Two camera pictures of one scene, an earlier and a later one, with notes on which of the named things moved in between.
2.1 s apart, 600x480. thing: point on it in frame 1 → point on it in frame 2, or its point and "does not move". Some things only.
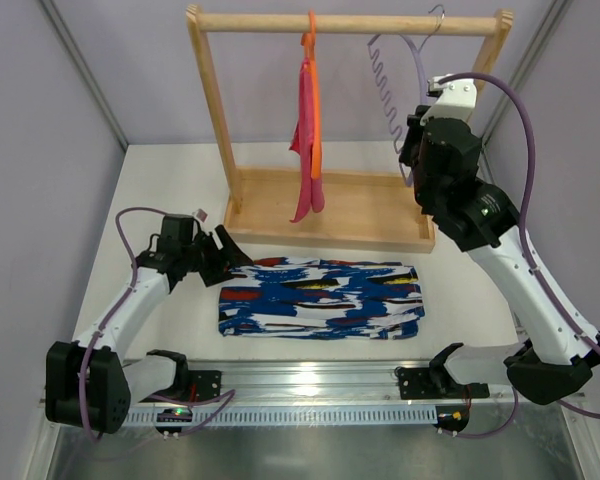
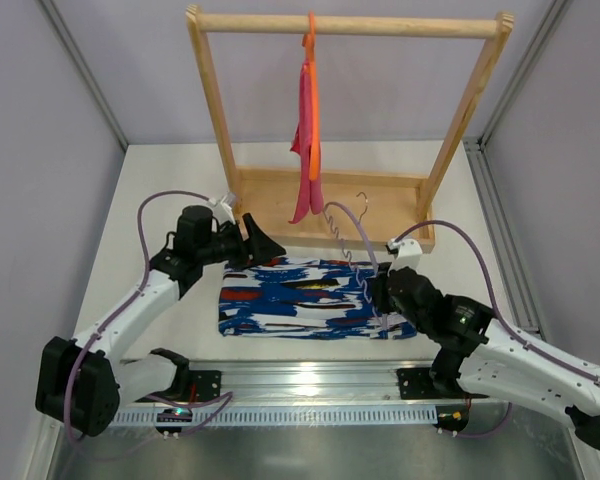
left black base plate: x=204 y=385 does not move
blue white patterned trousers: x=295 y=298 does not move
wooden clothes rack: x=362 y=211 does not move
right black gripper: x=411 y=138 → x=380 y=293
